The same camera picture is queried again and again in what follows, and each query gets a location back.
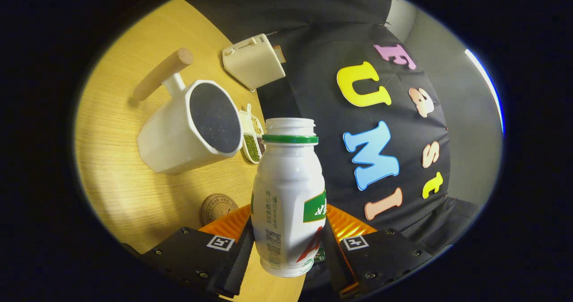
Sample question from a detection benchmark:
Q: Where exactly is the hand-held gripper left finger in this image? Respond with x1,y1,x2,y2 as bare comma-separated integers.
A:
121,204,255,299

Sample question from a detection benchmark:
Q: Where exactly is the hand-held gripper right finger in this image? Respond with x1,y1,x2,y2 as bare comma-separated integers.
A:
320,204,434,299

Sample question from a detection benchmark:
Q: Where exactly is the round wooden coaster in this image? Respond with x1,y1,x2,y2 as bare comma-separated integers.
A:
200,194,240,226

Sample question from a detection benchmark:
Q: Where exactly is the white juice bottle green label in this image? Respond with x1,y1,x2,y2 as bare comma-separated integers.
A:
251,118,327,278

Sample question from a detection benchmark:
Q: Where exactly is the white cup with wooden handle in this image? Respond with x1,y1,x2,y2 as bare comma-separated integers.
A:
133,48,244,175

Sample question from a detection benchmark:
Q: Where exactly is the white divided dish with beans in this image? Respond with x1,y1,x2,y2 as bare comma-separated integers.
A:
238,104,266,164

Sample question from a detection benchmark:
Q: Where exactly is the wooden table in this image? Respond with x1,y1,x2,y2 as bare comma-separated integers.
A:
74,0,309,302

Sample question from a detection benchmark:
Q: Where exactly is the cream toaster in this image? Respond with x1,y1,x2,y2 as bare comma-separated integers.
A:
222,34,286,92

